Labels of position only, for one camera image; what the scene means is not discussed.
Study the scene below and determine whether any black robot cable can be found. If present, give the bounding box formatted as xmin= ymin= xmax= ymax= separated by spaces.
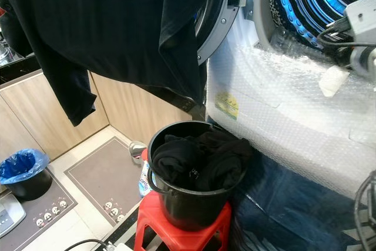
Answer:
xmin=354 ymin=170 xmax=376 ymax=251

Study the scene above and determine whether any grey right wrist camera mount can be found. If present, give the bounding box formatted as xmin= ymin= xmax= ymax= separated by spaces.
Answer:
xmin=343 ymin=0 xmax=376 ymax=47

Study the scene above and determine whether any white foam pad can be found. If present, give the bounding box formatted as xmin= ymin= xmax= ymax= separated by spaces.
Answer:
xmin=318 ymin=65 xmax=351 ymax=98

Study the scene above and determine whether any yellow energy label sticker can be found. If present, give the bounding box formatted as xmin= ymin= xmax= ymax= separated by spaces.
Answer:
xmin=214 ymin=91 xmax=240 ymax=121

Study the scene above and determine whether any clear glass jar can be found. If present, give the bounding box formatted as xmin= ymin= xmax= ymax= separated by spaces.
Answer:
xmin=0 ymin=38 xmax=16 ymax=68

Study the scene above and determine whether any white bathroom scale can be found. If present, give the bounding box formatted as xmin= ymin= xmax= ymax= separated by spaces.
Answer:
xmin=0 ymin=190 xmax=28 ymax=237

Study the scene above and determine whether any detergent bottle with red cap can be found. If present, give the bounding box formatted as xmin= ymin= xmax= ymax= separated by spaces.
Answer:
xmin=138 ymin=148 xmax=154 ymax=198

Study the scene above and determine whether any small silver metal object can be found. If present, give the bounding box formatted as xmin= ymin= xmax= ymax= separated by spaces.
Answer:
xmin=129 ymin=140 xmax=148 ymax=159

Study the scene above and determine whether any grey round washer door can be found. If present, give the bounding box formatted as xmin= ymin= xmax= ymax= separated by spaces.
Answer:
xmin=196 ymin=0 xmax=249 ymax=66

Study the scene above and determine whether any black bin with blue bag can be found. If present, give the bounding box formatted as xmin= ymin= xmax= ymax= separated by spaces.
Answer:
xmin=0 ymin=148 xmax=53 ymax=202

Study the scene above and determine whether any black long-sleeve garment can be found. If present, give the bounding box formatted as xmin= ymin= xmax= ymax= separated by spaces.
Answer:
xmin=0 ymin=0 xmax=230 ymax=127

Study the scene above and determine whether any wooden kitchen cabinet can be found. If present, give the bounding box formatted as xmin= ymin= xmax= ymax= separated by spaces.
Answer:
xmin=0 ymin=70 xmax=205 ymax=161

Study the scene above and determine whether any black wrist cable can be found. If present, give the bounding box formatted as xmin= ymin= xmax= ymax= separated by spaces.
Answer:
xmin=316 ymin=17 xmax=376 ymax=49

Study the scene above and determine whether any white power strip with cable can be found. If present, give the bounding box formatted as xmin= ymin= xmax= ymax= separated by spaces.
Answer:
xmin=79 ymin=238 xmax=131 ymax=251

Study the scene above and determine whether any black plastic bucket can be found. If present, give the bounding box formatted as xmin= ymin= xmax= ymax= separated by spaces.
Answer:
xmin=146 ymin=120 xmax=243 ymax=232

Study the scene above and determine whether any grey floor mat with border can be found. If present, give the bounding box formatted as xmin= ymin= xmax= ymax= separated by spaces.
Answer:
xmin=64 ymin=136 xmax=145 ymax=226

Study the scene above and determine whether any white bubble-wrapped washing machine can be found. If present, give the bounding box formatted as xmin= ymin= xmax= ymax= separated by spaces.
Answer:
xmin=203 ymin=0 xmax=376 ymax=200

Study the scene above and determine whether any red plastic stool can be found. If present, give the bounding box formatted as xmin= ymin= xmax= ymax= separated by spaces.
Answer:
xmin=133 ymin=190 xmax=233 ymax=251

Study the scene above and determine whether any black clothes pile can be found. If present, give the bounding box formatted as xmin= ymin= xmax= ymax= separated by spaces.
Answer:
xmin=151 ymin=128 xmax=254 ymax=192

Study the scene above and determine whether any grey floor mat with pandas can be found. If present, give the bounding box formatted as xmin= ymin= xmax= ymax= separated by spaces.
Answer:
xmin=0 ymin=188 xmax=78 ymax=251

